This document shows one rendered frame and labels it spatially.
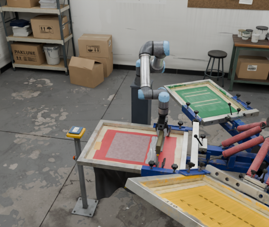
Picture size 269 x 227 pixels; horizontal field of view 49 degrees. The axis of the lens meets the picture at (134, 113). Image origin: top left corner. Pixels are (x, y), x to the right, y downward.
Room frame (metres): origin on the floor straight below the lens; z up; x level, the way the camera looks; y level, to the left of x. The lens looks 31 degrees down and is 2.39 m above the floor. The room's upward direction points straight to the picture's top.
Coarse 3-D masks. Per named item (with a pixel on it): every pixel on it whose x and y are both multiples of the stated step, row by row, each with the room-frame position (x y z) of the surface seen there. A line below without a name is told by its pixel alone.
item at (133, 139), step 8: (104, 136) 2.02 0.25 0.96; (112, 136) 2.02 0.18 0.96; (120, 136) 2.02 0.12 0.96; (128, 136) 2.02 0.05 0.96; (136, 136) 2.02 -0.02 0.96; (144, 136) 2.02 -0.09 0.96; (168, 136) 2.02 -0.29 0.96; (120, 144) 1.91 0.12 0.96; (128, 144) 1.91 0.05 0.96; (136, 144) 1.91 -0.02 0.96; (144, 144) 1.91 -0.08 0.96; (168, 144) 1.91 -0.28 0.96
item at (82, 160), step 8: (104, 120) 2.22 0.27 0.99; (96, 128) 2.09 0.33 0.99; (136, 128) 2.13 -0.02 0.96; (144, 128) 2.12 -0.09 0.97; (152, 128) 2.10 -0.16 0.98; (96, 136) 2.00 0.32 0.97; (184, 136) 1.97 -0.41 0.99; (88, 144) 1.87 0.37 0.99; (184, 144) 1.87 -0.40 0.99; (88, 152) 1.80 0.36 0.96; (184, 152) 1.76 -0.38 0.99; (80, 160) 1.67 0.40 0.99; (88, 160) 1.67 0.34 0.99; (96, 160) 1.67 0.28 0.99; (184, 160) 1.67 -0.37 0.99; (112, 168) 1.61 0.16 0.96; (120, 168) 1.60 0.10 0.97; (128, 168) 1.59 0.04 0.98; (136, 168) 1.58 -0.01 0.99; (184, 168) 1.58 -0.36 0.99
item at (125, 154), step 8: (104, 144) 1.91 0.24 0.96; (112, 144) 1.91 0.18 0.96; (96, 152) 1.81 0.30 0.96; (104, 152) 1.81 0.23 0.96; (112, 152) 1.81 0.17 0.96; (120, 152) 1.81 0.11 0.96; (128, 152) 1.81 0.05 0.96; (136, 152) 1.81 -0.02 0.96; (144, 152) 1.81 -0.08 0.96; (168, 152) 1.81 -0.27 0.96; (112, 160) 1.71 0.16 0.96; (120, 160) 1.71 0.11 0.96; (128, 160) 1.71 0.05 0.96; (136, 160) 1.71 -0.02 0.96; (144, 160) 1.71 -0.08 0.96; (160, 160) 1.71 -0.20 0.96; (168, 160) 1.71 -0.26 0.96; (168, 168) 1.62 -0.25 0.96
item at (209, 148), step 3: (198, 144) 1.80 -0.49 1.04; (198, 147) 1.76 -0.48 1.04; (207, 147) 1.76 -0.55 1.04; (210, 147) 1.76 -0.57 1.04; (213, 147) 1.76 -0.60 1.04; (216, 147) 1.76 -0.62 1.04; (219, 147) 1.76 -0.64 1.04; (198, 150) 1.75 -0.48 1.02; (207, 150) 1.73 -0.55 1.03; (210, 150) 1.73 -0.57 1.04; (213, 150) 1.72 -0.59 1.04; (216, 150) 1.72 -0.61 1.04; (219, 150) 1.72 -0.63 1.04; (198, 153) 1.75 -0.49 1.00; (213, 153) 1.72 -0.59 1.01; (216, 153) 1.72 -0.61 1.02; (219, 153) 1.72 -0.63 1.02
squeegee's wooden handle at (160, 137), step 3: (159, 132) 1.82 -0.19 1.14; (162, 132) 1.81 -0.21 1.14; (159, 135) 1.77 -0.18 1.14; (162, 135) 1.78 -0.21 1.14; (159, 138) 1.74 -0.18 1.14; (162, 138) 1.78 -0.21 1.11; (159, 141) 1.70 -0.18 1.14; (159, 144) 1.67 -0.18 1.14; (156, 147) 1.65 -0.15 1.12; (159, 147) 1.65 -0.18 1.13; (156, 150) 1.65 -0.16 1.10; (159, 150) 1.65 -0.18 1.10; (156, 153) 1.65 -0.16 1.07; (159, 153) 1.65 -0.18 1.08
